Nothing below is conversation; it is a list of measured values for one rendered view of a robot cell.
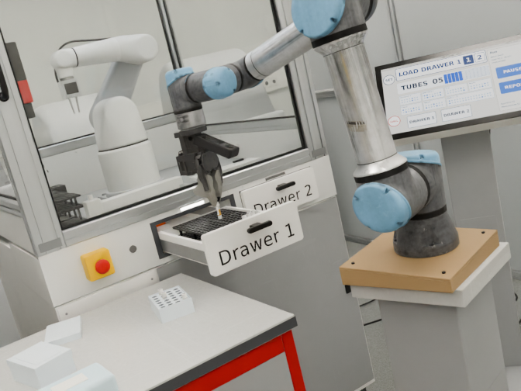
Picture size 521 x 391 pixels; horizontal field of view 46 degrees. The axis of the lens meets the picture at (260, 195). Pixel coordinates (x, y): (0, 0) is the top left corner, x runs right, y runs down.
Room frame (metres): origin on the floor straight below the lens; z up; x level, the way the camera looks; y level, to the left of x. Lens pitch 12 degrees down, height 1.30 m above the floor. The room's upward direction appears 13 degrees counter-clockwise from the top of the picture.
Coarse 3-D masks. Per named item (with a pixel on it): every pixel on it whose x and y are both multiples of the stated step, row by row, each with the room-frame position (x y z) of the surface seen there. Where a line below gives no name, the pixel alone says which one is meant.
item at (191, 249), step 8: (224, 208) 1.90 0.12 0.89; (232, 208) 1.86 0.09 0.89; (240, 208) 1.83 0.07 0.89; (176, 224) 1.82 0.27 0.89; (160, 232) 1.77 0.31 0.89; (168, 232) 1.80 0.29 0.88; (176, 232) 1.81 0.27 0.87; (184, 232) 1.82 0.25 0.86; (160, 240) 1.76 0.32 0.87; (168, 240) 1.72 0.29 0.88; (176, 240) 1.67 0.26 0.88; (184, 240) 1.62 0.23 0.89; (192, 240) 1.58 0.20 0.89; (168, 248) 1.72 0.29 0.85; (176, 248) 1.68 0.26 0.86; (184, 248) 1.63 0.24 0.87; (192, 248) 1.58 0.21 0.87; (200, 248) 1.54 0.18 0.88; (184, 256) 1.64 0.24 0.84; (192, 256) 1.59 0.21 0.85; (200, 256) 1.55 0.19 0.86
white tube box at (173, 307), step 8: (176, 288) 1.52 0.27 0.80; (152, 296) 1.50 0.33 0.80; (160, 296) 1.49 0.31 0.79; (168, 296) 1.47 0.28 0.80; (176, 296) 1.46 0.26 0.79; (152, 304) 1.47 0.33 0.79; (160, 304) 1.43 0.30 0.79; (168, 304) 1.42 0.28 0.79; (176, 304) 1.41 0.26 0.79; (184, 304) 1.41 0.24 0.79; (192, 304) 1.42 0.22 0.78; (160, 312) 1.39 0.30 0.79; (168, 312) 1.40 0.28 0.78; (176, 312) 1.40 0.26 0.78; (184, 312) 1.41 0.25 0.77; (192, 312) 1.42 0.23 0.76; (160, 320) 1.40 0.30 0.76; (168, 320) 1.40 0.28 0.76
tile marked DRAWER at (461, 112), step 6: (450, 108) 1.99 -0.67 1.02; (456, 108) 1.99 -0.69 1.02; (462, 108) 1.98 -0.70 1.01; (468, 108) 1.97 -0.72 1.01; (444, 114) 1.99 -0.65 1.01; (450, 114) 1.98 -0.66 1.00; (456, 114) 1.97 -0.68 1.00; (462, 114) 1.96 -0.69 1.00; (468, 114) 1.96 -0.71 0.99; (444, 120) 1.98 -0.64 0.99
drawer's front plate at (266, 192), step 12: (312, 168) 2.05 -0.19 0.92; (276, 180) 1.97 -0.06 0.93; (288, 180) 2.00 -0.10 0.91; (300, 180) 2.02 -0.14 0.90; (312, 180) 2.05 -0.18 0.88; (240, 192) 1.92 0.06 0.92; (252, 192) 1.92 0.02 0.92; (264, 192) 1.94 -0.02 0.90; (276, 192) 1.97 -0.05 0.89; (288, 192) 1.99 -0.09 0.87; (300, 192) 2.01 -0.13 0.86; (312, 192) 2.04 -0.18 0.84; (252, 204) 1.92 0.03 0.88; (300, 204) 2.01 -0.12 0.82
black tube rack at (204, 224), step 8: (200, 216) 1.82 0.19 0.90; (208, 216) 1.79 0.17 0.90; (216, 216) 1.77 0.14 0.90; (224, 216) 1.76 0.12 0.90; (232, 216) 1.72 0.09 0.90; (240, 216) 1.70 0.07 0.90; (184, 224) 1.77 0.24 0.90; (192, 224) 1.74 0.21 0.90; (200, 224) 1.72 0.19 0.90; (208, 224) 1.70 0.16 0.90; (216, 224) 1.67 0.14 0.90; (224, 224) 1.65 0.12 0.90; (192, 232) 1.66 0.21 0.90; (200, 232) 1.63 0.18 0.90; (208, 232) 1.60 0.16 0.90; (200, 240) 1.65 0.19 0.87
